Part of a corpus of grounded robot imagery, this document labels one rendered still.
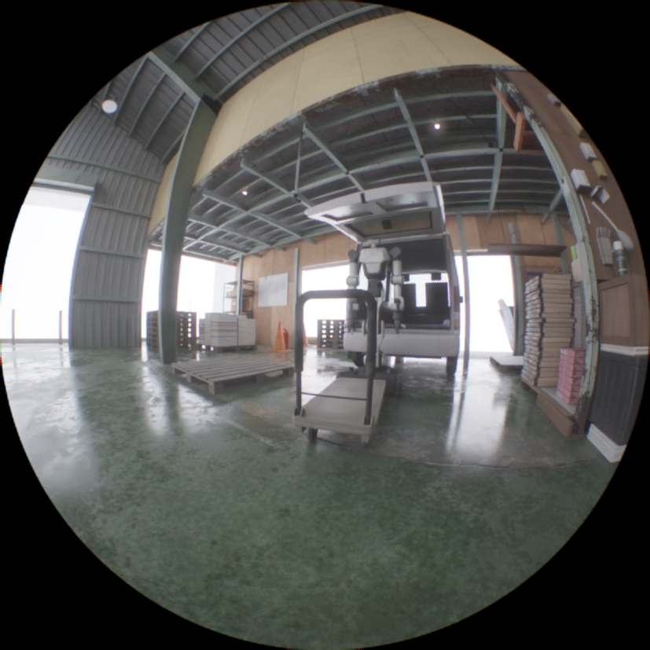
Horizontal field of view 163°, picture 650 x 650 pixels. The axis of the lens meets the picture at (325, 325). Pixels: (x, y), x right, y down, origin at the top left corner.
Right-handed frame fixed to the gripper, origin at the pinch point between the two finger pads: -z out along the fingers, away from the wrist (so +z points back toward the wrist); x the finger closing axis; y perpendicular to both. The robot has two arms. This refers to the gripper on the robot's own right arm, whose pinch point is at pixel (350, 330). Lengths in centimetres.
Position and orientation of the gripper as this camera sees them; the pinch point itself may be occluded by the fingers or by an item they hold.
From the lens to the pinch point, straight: 215.4
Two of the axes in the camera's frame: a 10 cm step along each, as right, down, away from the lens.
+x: -3.5, -2.1, -9.1
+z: 0.9, -9.8, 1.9
